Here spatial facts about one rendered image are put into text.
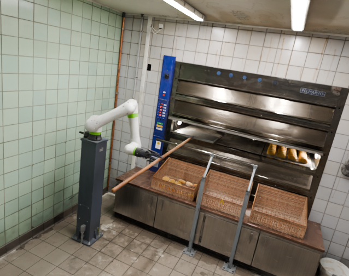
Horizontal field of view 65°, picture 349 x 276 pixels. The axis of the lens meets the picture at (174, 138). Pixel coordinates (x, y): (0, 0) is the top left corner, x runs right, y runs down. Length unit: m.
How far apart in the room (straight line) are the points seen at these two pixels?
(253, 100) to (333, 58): 0.88
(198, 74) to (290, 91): 1.07
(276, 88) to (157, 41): 1.57
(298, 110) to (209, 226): 1.63
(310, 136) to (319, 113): 0.27
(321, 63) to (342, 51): 0.21
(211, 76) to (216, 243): 1.94
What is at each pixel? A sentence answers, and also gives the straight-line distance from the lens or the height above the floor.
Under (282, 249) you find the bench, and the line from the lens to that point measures 3.24.
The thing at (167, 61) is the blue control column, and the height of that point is 2.08.
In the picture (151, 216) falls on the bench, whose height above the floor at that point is 0.24.
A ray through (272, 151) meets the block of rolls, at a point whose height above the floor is 1.22.
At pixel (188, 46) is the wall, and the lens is 3.53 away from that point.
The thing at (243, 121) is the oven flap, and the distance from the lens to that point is 3.37.
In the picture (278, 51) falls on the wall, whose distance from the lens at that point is 3.31.
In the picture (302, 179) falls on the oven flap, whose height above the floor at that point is 1.03.
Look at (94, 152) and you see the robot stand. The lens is 2.92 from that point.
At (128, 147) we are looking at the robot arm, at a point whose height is 1.21.
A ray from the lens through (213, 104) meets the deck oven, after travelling 3.43.
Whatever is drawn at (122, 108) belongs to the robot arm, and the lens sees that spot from 2.63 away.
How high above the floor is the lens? 2.11
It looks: 16 degrees down
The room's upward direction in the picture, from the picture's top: 9 degrees clockwise
